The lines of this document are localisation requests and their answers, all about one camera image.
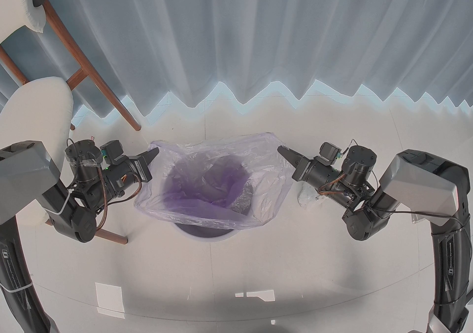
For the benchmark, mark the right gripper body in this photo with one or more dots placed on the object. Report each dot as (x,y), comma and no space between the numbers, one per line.
(317,176)

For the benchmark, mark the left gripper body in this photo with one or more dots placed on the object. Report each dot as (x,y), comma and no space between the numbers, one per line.
(127,174)

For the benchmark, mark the clear plastic wrapper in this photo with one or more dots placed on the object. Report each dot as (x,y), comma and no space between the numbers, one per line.
(308,198)

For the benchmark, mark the purple plastic bag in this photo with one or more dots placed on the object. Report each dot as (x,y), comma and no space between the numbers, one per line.
(207,161)

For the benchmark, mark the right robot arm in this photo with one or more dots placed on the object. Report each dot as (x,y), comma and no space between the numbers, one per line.
(417,180)

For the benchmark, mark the white trash bin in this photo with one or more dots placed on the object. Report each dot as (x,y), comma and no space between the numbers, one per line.
(207,236)

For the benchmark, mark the white padded wooden chair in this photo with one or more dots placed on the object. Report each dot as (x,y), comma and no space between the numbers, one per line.
(33,110)

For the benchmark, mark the pale blue curtain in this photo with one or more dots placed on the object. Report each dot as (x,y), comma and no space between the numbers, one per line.
(258,28)

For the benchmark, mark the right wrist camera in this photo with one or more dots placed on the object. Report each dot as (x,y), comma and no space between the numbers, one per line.
(329,152)

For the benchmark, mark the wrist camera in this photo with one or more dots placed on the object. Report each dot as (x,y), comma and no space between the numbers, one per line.
(112,150)
(329,152)

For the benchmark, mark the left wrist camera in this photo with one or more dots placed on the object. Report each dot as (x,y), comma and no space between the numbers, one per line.
(112,150)

